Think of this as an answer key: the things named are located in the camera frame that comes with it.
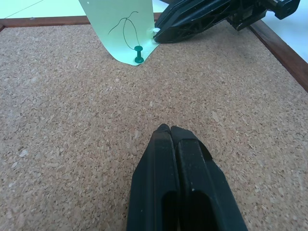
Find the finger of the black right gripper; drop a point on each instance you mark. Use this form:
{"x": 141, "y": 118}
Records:
{"x": 185, "y": 9}
{"x": 173, "y": 34}

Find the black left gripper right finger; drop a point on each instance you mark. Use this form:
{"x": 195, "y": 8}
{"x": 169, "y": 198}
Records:
{"x": 199, "y": 178}

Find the cork board with wooden frame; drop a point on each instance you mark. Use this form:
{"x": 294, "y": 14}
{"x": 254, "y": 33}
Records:
{"x": 72, "y": 120}

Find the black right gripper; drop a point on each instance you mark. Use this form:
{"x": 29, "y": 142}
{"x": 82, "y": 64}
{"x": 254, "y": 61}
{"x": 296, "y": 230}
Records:
{"x": 262, "y": 8}

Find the green paper note with scribble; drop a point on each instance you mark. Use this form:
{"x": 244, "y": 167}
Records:
{"x": 115, "y": 16}

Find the white pushpin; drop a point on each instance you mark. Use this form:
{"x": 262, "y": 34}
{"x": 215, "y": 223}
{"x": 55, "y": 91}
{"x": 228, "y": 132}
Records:
{"x": 156, "y": 30}

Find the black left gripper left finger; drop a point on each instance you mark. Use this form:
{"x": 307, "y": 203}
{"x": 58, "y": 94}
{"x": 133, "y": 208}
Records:
{"x": 154, "y": 173}

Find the green pushpin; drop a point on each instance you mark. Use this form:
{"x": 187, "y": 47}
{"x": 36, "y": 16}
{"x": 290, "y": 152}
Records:
{"x": 138, "y": 55}

